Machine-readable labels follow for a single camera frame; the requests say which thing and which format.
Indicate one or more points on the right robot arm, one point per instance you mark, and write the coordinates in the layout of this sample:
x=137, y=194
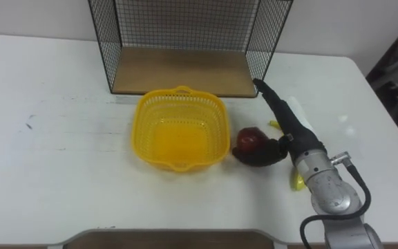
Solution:
x=337, y=197

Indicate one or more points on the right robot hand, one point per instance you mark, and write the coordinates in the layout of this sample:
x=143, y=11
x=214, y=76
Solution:
x=290, y=126

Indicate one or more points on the red apple soft toy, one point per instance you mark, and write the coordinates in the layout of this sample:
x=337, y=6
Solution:
x=251, y=139

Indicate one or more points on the yellow plastic basket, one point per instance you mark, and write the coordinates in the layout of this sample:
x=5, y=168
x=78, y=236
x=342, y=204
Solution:
x=180, y=128

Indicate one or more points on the white desk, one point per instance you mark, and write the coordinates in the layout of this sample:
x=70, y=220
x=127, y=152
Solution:
x=81, y=145

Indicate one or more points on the yellow banana soft toy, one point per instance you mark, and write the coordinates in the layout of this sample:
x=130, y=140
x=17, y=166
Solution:
x=297, y=181

